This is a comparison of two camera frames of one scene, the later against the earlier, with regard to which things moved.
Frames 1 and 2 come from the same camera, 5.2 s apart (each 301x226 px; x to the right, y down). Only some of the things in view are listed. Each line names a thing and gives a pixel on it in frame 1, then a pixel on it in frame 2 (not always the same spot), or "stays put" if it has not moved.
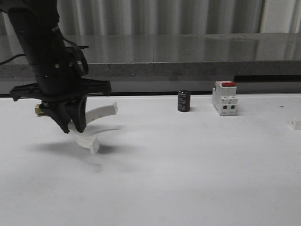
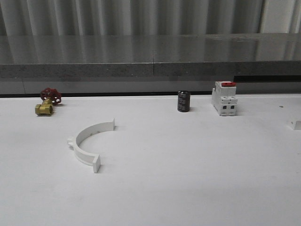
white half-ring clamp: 294,124 stays put
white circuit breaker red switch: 224,98 stays put
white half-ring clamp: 86,138 → 85,157
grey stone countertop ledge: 173,56 stays put
